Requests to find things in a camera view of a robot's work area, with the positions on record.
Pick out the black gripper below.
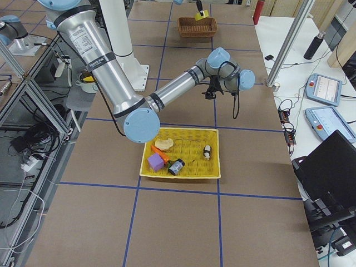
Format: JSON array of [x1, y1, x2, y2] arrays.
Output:
[[196, 0, 203, 11]]

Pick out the yellow tape roll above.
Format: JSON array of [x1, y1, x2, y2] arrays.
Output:
[[194, 9, 209, 21]]

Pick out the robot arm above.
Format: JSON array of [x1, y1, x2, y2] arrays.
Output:
[[1, 1, 130, 46], [40, 1, 255, 143]]

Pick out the brown wicker basket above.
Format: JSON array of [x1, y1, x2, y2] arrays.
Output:
[[177, 17, 217, 38]]

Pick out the yellow plastic basket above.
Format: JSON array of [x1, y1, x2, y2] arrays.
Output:
[[140, 127, 221, 179]]

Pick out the red cylinder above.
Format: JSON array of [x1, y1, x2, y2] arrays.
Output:
[[253, 0, 265, 26]]

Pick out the small black device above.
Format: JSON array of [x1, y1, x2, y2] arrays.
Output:
[[265, 55, 274, 61]]

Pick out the black water bottle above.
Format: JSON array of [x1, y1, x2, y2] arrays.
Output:
[[303, 31, 325, 60]]

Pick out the white pot with corn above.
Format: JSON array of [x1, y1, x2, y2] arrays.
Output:
[[75, 71, 98, 94]]

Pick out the croissant toy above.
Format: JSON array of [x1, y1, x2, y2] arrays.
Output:
[[155, 138, 174, 151]]

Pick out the panda figurine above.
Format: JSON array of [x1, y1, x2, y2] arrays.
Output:
[[203, 145, 211, 160]]

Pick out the teach pendant far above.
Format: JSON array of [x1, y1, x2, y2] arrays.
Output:
[[305, 73, 343, 106]]

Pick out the teach pendant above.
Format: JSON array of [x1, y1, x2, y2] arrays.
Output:
[[305, 106, 355, 144], [305, 73, 343, 106]]

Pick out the orange carrot toy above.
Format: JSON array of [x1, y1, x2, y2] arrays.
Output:
[[151, 145, 170, 164]]

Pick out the orange black connector box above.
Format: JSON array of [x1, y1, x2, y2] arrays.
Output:
[[278, 109, 296, 146]]

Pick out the purple cube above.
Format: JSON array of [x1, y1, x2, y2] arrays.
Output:
[[147, 154, 165, 172]]

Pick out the small dark jar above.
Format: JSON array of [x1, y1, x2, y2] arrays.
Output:
[[168, 159, 185, 176]]

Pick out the teach pendant near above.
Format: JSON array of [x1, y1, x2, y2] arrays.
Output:
[[305, 106, 355, 144]]

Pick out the black laptop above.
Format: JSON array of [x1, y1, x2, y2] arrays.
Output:
[[291, 129, 356, 231]]

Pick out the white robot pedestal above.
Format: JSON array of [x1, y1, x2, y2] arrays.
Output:
[[100, 0, 150, 92]]

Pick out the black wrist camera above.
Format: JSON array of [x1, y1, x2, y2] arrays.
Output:
[[202, 76, 224, 100]]

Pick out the aluminium frame post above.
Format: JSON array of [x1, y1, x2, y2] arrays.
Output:
[[266, 0, 315, 87]]

